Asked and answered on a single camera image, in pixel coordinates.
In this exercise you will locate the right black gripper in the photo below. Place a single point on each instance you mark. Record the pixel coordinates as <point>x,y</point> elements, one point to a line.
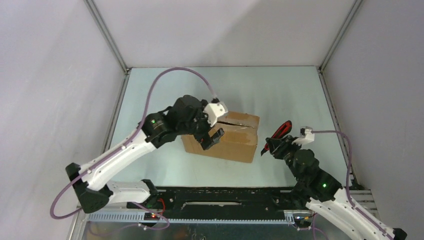
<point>277,146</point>

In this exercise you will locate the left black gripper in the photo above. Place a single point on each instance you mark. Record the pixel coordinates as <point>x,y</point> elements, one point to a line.
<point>204,138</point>

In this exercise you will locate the red black utility knife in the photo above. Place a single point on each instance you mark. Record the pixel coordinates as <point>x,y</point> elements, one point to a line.
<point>281,132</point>

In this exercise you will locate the brown cardboard express box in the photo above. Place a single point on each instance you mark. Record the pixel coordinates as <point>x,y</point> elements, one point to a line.
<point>239,142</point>

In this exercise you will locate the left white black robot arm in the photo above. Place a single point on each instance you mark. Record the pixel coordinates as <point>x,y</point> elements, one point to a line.
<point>92,182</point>

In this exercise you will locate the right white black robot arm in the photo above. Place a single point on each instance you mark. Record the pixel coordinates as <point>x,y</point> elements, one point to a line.
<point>320,192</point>

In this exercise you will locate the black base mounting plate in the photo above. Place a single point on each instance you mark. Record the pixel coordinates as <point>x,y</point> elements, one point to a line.
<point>178,196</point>

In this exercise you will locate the right small circuit board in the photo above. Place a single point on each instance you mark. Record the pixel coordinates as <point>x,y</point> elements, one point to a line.
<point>302,219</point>

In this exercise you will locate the small circuit board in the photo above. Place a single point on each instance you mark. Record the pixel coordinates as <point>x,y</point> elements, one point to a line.
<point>302,219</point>
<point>149,216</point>

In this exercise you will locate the left small circuit board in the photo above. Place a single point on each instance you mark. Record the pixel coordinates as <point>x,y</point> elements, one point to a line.
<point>149,216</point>

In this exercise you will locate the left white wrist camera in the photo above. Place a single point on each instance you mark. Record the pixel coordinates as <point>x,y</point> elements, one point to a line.
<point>215,111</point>

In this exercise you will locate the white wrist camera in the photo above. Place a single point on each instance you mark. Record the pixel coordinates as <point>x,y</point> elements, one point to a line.
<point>304,136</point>
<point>215,111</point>

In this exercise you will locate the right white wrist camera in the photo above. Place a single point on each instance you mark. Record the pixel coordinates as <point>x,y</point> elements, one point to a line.
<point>304,136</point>

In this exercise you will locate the grey slotted cable duct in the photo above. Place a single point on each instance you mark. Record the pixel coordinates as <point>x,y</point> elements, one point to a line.
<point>142,217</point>

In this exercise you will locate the aluminium frame rail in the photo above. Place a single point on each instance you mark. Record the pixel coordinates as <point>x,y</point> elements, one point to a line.
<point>107,35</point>

